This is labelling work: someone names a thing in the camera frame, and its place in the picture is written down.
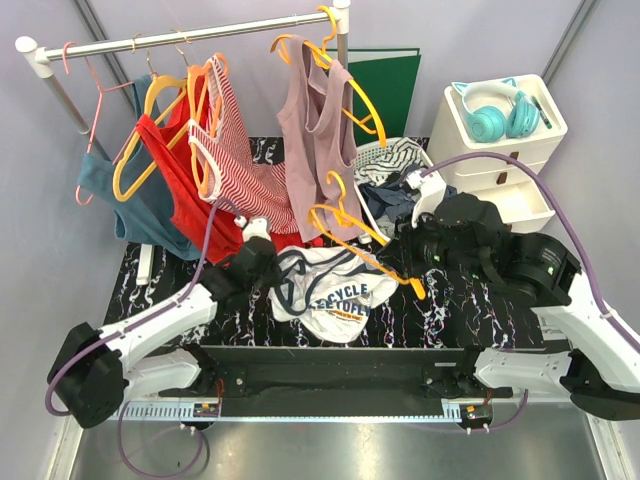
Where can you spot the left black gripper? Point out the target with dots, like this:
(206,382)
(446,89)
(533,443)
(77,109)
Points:
(274,278)

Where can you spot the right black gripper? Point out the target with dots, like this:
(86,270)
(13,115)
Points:
(400,254)

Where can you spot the white printed tank top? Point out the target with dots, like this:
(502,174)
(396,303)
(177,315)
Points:
(330,290)

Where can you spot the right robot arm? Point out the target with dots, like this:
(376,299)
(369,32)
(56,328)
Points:
(600,375)

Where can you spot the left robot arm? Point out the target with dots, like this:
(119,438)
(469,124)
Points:
(97,371)

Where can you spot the red white striped tank top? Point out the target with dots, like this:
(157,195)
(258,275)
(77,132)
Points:
(255,189)

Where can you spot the teal blue tank top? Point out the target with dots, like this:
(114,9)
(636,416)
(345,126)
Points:
(145,218)

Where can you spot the mauve tank top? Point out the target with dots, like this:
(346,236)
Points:
(319,142)

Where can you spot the yellow hanger on left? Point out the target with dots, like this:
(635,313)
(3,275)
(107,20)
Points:
(127,177)

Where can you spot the navy blue garment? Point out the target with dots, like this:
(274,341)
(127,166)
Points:
(392,200)

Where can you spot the striped white garment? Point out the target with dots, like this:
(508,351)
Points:
(375,163)

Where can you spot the black base bar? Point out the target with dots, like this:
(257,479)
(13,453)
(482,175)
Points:
(388,383)

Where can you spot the white laundry basket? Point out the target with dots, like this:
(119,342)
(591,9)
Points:
(387,230)

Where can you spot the white power strip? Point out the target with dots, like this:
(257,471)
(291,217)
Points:
(145,265)

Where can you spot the teal cat-ear headphones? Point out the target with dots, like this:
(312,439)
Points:
(488,123)

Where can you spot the white drawer unit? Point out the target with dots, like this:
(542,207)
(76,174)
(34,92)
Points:
(520,203)

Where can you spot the green folder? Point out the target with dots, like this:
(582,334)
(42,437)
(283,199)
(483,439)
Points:
(388,76)

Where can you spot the teal pen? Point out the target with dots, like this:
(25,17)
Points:
(542,113)

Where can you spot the metal clothes rack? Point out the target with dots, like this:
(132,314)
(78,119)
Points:
(40,58)

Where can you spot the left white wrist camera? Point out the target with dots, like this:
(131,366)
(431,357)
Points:
(255,227)

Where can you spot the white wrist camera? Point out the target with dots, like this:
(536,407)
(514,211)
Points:
(431,189)
(255,227)

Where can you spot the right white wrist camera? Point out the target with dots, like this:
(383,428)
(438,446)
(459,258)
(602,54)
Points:
(431,189)

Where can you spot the pink wire hanger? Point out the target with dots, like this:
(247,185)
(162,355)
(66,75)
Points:
(102,91)

